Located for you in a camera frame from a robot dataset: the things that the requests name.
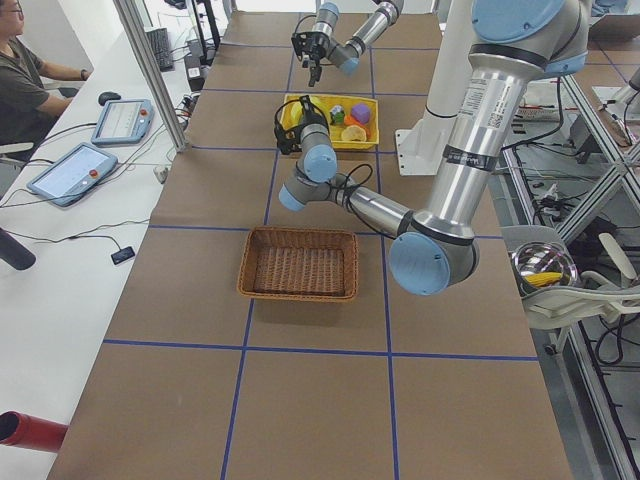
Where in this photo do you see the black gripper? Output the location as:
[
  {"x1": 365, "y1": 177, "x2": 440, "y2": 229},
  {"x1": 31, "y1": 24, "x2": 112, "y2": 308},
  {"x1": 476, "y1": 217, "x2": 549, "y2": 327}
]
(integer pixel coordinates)
[
  {"x1": 292, "y1": 31, "x2": 330, "y2": 87},
  {"x1": 274, "y1": 97, "x2": 331, "y2": 155}
]

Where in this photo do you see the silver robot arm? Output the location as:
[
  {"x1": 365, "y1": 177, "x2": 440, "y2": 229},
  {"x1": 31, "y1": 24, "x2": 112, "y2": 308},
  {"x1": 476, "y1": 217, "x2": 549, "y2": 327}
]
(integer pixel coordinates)
[
  {"x1": 291, "y1": 1, "x2": 404, "y2": 87},
  {"x1": 274, "y1": 1, "x2": 591, "y2": 296}
]

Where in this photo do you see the yellow woven basket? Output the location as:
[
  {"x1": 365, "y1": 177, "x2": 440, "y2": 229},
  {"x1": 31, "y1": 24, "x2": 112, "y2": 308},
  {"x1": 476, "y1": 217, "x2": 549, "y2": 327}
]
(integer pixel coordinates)
[{"x1": 274, "y1": 93, "x2": 379, "y2": 154}]

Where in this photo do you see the brown wicker basket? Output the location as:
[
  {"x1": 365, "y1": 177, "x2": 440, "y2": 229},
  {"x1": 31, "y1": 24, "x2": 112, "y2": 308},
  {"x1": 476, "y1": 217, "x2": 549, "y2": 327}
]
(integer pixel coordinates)
[{"x1": 237, "y1": 226, "x2": 359, "y2": 302}]

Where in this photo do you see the orange toy carrot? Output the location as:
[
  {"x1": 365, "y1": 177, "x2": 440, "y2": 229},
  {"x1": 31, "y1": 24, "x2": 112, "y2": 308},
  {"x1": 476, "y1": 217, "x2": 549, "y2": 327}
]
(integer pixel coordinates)
[{"x1": 343, "y1": 114, "x2": 366, "y2": 128}]

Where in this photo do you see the bitten bread toy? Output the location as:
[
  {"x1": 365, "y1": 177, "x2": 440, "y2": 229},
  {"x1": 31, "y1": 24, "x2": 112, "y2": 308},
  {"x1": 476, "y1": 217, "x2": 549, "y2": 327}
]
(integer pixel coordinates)
[{"x1": 340, "y1": 125, "x2": 368, "y2": 142}]

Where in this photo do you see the purple foam cube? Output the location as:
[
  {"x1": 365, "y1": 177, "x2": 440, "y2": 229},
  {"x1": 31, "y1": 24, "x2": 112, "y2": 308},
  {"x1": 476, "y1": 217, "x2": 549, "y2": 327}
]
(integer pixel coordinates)
[{"x1": 350, "y1": 102, "x2": 371, "y2": 124}]

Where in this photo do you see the black keyboard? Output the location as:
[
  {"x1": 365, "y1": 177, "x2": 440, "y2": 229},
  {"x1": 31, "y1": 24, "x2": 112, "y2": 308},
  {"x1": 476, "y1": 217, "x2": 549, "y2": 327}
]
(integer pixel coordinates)
[{"x1": 145, "y1": 28, "x2": 174, "y2": 72}]

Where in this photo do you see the upper teach pendant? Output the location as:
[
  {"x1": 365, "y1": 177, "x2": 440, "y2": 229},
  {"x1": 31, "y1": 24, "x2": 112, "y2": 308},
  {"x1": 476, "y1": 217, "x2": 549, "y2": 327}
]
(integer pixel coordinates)
[{"x1": 91, "y1": 99, "x2": 154, "y2": 147}]

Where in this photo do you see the teach pendant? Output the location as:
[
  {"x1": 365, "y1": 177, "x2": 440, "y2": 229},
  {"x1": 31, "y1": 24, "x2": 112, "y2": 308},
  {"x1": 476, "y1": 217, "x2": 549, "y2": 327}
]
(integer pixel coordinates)
[
  {"x1": 91, "y1": 99, "x2": 154, "y2": 147},
  {"x1": 27, "y1": 143, "x2": 117, "y2": 207}
]

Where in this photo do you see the black computer mouse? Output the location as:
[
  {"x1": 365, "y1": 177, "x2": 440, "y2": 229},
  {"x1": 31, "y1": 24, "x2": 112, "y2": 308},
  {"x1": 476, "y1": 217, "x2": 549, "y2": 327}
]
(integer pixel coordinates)
[{"x1": 98, "y1": 91, "x2": 121, "y2": 106}]

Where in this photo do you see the small black device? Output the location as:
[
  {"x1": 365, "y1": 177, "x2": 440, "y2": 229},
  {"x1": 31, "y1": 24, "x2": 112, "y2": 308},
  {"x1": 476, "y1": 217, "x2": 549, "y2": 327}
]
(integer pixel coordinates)
[{"x1": 110, "y1": 246, "x2": 135, "y2": 265}]

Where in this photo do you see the lower teach pendant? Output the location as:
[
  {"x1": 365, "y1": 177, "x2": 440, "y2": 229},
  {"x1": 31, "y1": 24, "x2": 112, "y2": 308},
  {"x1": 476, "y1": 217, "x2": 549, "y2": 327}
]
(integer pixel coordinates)
[{"x1": 27, "y1": 143, "x2": 117, "y2": 207}]

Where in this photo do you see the seated person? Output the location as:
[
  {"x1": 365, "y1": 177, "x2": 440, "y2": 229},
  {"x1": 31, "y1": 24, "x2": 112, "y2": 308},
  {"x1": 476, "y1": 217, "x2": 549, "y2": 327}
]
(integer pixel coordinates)
[{"x1": 0, "y1": 1, "x2": 91, "y2": 161}]

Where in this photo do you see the steel pot with corn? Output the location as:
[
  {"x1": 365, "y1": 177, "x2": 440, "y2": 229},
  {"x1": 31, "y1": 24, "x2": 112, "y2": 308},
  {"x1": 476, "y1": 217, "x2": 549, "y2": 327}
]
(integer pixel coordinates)
[{"x1": 511, "y1": 241, "x2": 579, "y2": 296}]

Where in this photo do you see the red bottle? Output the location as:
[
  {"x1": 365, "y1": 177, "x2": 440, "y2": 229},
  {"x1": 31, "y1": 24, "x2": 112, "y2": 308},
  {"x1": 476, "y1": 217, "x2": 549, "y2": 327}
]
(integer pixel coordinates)
[{"x1": 1, "y1": 411, "x2": 68, "y2": 453}]

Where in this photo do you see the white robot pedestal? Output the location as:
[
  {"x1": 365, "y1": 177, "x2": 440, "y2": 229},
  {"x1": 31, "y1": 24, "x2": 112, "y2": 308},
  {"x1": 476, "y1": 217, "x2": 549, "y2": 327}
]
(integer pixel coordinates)
[{"x1": 395, "y1": 0, "x2": 475, "y2": 176}]

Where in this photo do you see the aluminium frame post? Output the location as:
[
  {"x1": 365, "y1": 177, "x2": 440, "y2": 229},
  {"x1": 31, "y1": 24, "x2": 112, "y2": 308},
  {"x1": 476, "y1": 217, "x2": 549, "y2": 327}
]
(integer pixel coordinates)
[{"x1": 113, "y1": 0, "x2": 187, "y2": 152}]

